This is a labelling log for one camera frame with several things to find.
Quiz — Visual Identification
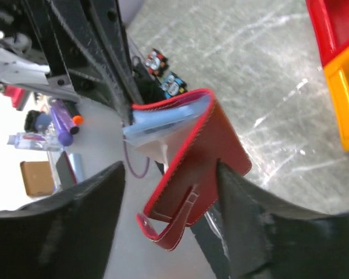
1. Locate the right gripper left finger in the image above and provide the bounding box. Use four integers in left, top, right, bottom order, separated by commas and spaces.
0, 161, 126, 278

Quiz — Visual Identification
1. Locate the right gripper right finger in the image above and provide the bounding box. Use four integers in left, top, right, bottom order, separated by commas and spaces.
216, 161, 349, 279

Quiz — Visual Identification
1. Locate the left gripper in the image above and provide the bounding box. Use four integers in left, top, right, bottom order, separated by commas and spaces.
20, 1, 143, 116

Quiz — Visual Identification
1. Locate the red leather card holder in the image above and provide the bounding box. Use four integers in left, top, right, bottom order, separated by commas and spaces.
123, 88, 252, 251

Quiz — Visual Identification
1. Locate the cardboard box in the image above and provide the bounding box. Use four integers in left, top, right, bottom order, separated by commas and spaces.
20, 161, 55, 198

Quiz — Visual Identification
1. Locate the cartoon sticker tag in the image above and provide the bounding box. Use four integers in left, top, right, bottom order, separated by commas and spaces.
159, 71, 187, 99

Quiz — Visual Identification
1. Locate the clear plastic bottle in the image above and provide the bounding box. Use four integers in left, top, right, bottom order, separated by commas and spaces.
7, 133, 63, 152

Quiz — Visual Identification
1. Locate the purple marker pen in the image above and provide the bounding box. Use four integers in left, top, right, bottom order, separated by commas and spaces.
51, 101, 73, 146

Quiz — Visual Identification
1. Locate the yellow plastic bin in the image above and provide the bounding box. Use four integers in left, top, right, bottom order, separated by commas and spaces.
323, 46, 349, 152

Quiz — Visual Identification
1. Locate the red plastic bin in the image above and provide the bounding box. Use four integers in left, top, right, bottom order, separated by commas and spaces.
305, 0, 349, 66

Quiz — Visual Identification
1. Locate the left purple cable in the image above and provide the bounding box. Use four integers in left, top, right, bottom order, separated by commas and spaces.
123, 139, 151, 178

